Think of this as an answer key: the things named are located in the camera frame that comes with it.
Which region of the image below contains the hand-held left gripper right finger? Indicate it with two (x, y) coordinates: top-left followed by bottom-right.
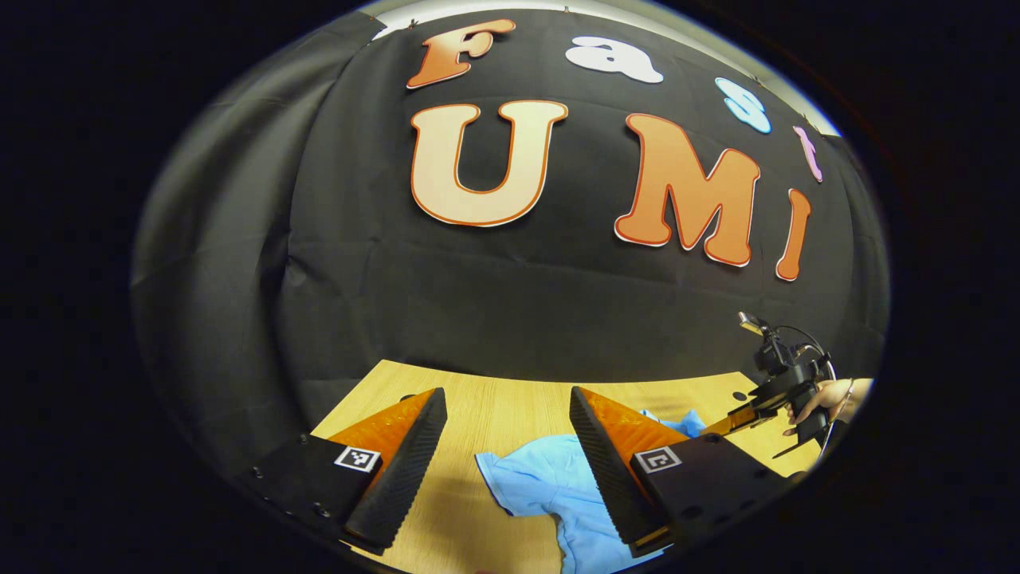
(569, 386), (798, 559)

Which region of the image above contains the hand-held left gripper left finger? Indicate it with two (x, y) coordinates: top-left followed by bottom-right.
(251, 387), (449, 556)

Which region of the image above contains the light blue T-shirt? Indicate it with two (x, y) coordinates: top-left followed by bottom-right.
(476, 409), (708, 574)

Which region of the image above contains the black backdrop cloth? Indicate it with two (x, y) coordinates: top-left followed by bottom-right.
(131, 4), (892, 479)

